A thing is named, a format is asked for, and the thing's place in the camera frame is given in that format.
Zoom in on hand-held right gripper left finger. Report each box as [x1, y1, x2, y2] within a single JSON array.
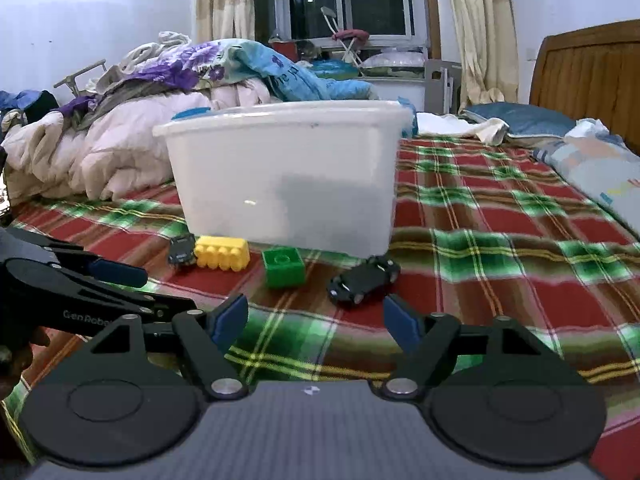
[[85, 294, 250, 401]]

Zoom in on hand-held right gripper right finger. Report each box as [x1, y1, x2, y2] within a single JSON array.
[[382, 294, 548, 396]]

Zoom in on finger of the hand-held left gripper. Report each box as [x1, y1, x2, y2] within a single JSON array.
[[70, 277, 198, 323], [0, 227, 149, 288]]

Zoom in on black toy car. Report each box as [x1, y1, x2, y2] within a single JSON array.
[[327, 255, 401, 308], [167, 234, 197, 267]]

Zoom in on yellow building block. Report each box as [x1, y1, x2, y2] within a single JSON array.
[[194, 236, 251, 272]]

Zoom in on green building block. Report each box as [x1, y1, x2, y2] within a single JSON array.
[[262, 247, 306, 289]]

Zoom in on white plastic container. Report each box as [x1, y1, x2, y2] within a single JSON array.
[[152, 100, 412, 259]]

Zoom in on person's left hand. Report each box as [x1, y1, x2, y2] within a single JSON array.
[[0, 327, 52, 377]]

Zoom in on plaid bedsheet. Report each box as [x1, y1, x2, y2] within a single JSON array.
[[0, 135, 640, 471]]

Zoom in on pink quilt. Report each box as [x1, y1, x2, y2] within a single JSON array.
[[2, 80, 273, 206]]

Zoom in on dark blue clothes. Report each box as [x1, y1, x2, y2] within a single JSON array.
[[0, 90, 59, 127]]

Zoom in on white cloth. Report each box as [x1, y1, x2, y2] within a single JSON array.
[[415, 111, 508, 146]]

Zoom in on purple floral blanket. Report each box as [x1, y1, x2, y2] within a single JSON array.
[[55, 40, 251, 126]]

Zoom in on cream crumpled cloth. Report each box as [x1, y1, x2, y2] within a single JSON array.
[[119, 31, 192, 73]]

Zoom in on blue pillow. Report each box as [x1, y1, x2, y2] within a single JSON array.
[[460, 102, 576, 148]]

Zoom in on grey box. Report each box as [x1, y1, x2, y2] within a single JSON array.
[[424, 59, 463, 113]]

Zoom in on light patterned pillow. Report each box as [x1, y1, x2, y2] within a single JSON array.
[[532, 120, 640, 236]]

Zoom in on blue printed cloth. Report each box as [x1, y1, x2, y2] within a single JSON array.
[[227, 42, 373, 103]]

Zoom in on white crumpled bag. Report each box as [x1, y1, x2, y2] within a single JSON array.
[[565, 119, 611, 142]]

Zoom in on cream patterned curtain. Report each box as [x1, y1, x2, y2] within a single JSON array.
[[446, 0, 521, 111], [195, 0, 256, 43]]

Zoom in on folding chair with red seat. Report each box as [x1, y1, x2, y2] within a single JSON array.
[[320, 6, 371, 68]]

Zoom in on wooden headboard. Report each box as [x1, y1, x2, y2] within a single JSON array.
[[529, 19, 640, 156]]

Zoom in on grey metal frame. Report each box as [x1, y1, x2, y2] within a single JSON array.
[[54, 59, 107, 97]]

